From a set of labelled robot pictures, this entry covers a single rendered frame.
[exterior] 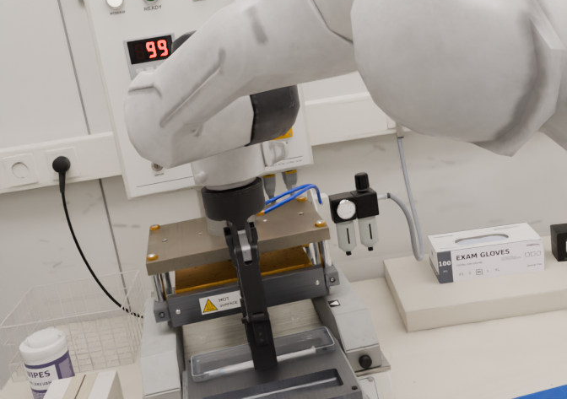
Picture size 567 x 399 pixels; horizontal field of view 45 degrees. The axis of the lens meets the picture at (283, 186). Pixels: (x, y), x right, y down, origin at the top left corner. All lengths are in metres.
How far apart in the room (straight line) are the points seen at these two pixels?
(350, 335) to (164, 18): 0.58
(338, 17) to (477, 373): 0.93
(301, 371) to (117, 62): 0.58
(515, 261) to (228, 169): 0.91
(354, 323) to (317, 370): 0.14
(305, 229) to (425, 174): 0.72
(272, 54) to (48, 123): 1.22
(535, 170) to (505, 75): 1.44
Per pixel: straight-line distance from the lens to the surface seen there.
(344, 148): 1.63
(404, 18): 0.32
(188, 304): 1.00
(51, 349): 1.37
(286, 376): 0.86
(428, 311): 1.44
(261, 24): 0.52
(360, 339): 0.97
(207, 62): 0.55
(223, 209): 0.80
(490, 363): 1.33
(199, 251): 0.99
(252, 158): 0.79
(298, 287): 1.00
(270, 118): 0.69
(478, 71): 0.32
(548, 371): 1.31
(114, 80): 1.15
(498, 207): 1.74
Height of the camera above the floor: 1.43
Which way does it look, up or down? 15 degrees down
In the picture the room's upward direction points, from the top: 9 degrees counter-clockwise
